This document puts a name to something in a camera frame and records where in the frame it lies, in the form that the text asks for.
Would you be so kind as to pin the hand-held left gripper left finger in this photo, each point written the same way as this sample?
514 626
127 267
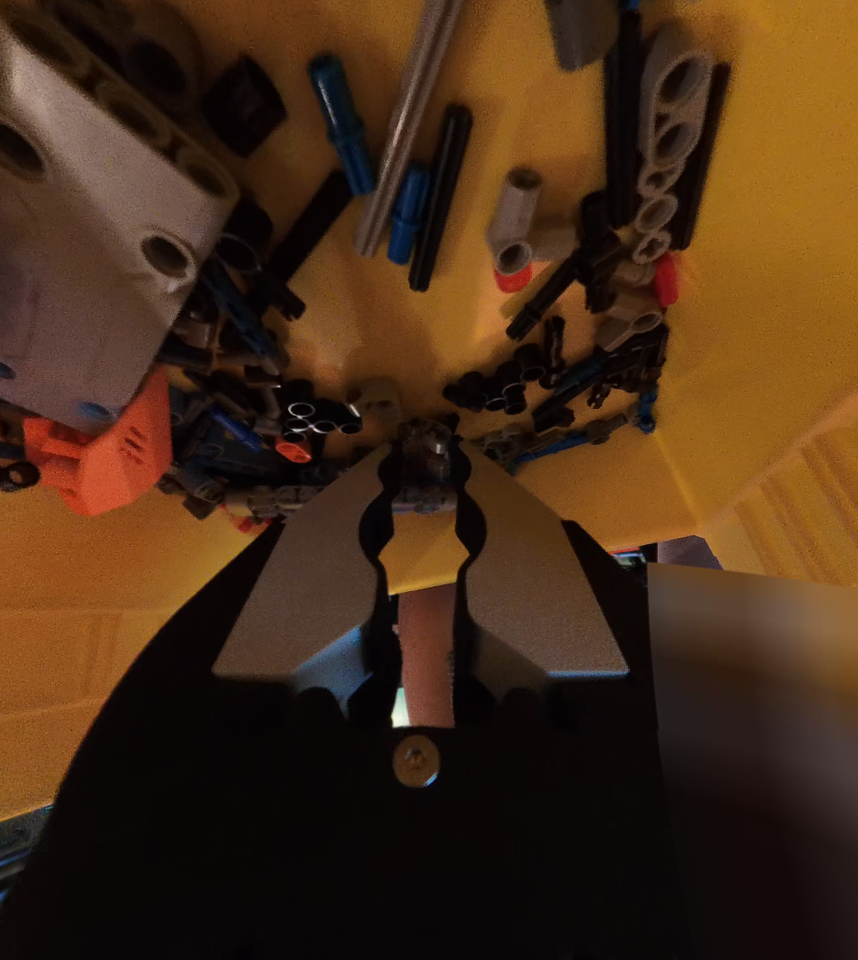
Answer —
294 600

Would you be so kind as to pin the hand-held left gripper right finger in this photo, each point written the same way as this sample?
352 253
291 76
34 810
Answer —
549 600

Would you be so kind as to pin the small grey toy connector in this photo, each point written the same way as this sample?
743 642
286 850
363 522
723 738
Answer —
425 450

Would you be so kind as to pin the pile of small toy parts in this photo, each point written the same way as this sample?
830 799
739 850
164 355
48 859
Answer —
519 382

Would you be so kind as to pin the yellow plastic bin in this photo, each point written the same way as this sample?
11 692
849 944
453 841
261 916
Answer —
774 225

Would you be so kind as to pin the person's leg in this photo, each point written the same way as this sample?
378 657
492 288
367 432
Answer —
425 652

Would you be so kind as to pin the orange curved toy panel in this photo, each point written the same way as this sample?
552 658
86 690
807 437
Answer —
114 457

